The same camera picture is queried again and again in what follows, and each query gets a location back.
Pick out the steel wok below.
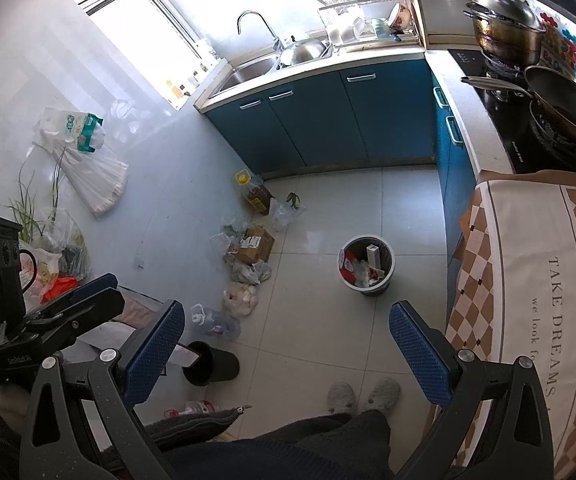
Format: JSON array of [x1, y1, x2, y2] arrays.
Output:
[[279, 37, 329, 67]]

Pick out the large steel pot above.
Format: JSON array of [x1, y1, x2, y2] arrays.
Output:
[[470, 15, 546, 66]]

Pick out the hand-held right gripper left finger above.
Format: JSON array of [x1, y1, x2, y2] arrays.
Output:
[[18, 299, 187, 480]]

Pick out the clear bag of groceries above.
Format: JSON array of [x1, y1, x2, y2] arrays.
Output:
[[18, 210, 91, 306]]

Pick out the blue sink cabinet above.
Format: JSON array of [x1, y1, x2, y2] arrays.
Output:
[[203, 57, 439, 178]]

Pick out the small black bin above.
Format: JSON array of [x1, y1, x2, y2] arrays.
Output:
[[185, 341, 240, 387]]

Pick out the dark frying pan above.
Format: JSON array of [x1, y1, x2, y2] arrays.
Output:
[[460, 65, 576, 151]]

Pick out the row of small bottles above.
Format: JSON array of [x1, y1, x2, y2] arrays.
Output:
[[165, 60, 219, 101]]

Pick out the large clear water bottle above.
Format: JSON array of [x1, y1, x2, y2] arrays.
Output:
[[189, 303, 241, 338]]

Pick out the window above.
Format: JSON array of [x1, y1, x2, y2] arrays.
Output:
[[50, 0, 229, 111]]

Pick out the pink cloth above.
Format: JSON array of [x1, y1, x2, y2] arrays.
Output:
[[113, 286, 166, 333]]

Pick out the patterned bowl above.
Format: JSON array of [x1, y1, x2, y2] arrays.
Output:
[[388, 2, 416, 31]]

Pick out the clear plastic bag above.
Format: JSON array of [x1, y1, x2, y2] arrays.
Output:
[[268, 197, 305, 231]]

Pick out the green onions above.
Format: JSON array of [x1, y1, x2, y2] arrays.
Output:
[[0, 150, 66, 241]]

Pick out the long white plastic bag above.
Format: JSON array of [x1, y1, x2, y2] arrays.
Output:
[[60, 147, 129, 218]]

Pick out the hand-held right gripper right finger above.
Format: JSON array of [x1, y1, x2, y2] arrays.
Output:
[[389, 301, 555, 480]]

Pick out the brown cardboard box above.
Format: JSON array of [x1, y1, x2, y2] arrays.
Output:
[[238, 227, 276, 264]]

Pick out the person's left forearm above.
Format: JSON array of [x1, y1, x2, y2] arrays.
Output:
[[0, 385, 35, 480]]

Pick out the steel pot lid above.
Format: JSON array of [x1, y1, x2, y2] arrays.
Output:
[[463, 0, 541, 28]]

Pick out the green and white tissue pack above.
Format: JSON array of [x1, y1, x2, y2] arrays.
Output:
[[63, 111, 106, 153]]

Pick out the clear bottle with red label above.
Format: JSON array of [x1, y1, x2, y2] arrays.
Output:
[[165, 400, 221, 418]]

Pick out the chrome faucet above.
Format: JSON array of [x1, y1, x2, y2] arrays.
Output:
[[237, 10, 284, 53]]

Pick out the white paper sheet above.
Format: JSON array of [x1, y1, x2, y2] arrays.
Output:
[[168, 344, 202, 371]]

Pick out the cooking oil bottle yellow cap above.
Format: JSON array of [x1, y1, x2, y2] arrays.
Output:
[[234, 170, 275, 216]]

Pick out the plastic bag of buns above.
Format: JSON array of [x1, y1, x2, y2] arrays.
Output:
[[222, 282, 260, 317]]

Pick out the clear bag with green vegetables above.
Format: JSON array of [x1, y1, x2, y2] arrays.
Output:
[[210, 215, 246, 261]]

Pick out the orange plastic bag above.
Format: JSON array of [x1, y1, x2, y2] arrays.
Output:
[[40, 275, 80, 304]]

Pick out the red and white wrapper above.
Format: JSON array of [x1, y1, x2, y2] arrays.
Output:
[[339, 252, 369, 286]]

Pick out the dish rack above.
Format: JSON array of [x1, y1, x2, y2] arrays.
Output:
[[310, 0, 421, 53]]

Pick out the black gas stove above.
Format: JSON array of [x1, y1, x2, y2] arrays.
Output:
[[447, 47, 576, 178]]

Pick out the stack of white plates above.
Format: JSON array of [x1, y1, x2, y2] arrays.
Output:
[[328, 10, 369, 46]]

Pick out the flower pattern wall sticker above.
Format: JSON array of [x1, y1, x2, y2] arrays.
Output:
[[518, 0, 576, 111]]

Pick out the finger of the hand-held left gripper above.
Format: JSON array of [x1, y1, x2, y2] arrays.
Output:
[[23, 287, 127, 334], [40, 273, 120, 319]]

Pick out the grey fuzzy slipper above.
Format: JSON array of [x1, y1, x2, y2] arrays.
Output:
[[327, 382, 358, 415], [363, 377, 401, 417]]

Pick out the blue stove cabinet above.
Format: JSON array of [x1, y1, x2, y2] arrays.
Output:
[[430, 72, 479, 263]]

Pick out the white rimmed trash bin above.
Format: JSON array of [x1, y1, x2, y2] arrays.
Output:
[[338, 234, 398, 297]]

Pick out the steel sink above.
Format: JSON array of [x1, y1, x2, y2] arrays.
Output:
[[225, 55, 281, 86]]

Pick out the plastic bag of vegetables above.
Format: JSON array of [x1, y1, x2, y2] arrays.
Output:
[[230, 257, 272, 286]]

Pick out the person's dark trousers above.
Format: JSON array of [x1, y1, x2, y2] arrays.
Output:
[[163, 409, 394, 480]]

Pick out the checkered tablecloth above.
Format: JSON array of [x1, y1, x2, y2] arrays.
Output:
[[440, 170, 576, 480]]

